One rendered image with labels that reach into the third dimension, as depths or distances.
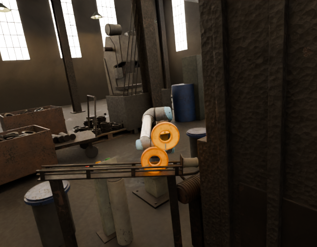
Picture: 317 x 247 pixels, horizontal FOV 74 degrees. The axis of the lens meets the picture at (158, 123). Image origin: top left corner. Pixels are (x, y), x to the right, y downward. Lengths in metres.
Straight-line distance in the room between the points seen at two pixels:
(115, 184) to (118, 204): 0.16
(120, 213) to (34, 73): 11.63
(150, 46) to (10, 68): 9.35
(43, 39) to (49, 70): 1.56
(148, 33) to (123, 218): 3.52
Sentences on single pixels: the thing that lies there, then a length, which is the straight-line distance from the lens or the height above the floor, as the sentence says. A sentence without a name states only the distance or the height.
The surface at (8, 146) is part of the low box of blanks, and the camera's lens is 3.10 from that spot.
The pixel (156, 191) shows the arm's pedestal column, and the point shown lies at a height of 0.09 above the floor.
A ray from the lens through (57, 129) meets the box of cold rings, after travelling 4.83.
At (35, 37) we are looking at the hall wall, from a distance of 13.12.
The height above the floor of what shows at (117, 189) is 0.46.
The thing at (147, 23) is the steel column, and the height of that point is 2.13.
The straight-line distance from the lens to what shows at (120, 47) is 6.61.
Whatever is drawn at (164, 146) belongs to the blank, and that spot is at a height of 0.80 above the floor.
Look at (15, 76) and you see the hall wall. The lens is 12.72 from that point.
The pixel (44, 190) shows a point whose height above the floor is 0.43.
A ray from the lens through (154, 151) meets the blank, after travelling 1.19.
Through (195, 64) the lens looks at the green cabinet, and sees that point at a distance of 4.98.
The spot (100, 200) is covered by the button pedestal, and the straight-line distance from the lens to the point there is 1.72.
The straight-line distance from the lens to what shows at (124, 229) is 1.71.
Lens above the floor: 1.20
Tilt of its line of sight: 13 degrees down
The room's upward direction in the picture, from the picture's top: 6 degrees counter-clockwise
